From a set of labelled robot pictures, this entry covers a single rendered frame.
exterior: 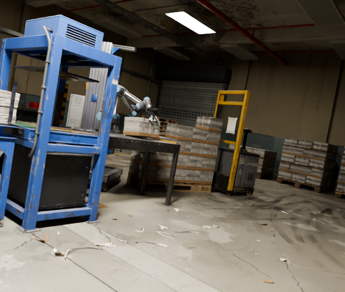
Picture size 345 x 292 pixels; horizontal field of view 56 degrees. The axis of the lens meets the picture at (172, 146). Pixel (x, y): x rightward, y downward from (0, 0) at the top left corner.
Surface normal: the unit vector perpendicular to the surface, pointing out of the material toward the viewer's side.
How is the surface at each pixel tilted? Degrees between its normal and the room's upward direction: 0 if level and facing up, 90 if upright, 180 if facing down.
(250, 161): 90
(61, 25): 90
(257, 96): 90
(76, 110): 90
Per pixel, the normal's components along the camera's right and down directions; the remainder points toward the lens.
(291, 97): -0.63, -0.07
